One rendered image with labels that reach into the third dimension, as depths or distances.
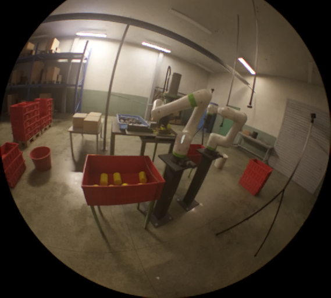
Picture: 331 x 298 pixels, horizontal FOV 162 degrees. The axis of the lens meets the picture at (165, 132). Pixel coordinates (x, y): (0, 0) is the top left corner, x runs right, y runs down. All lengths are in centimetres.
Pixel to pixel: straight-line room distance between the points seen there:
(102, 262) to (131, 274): 29
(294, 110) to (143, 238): 633
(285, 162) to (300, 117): 203
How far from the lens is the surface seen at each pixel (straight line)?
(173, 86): 136
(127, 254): 145
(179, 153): 97
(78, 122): 270
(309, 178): 627
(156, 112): 98
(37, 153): 272
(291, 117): 610
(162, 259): 147
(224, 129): 726
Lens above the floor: 141
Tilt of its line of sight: 16 degrees down
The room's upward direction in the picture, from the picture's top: 13 degrees clockwise
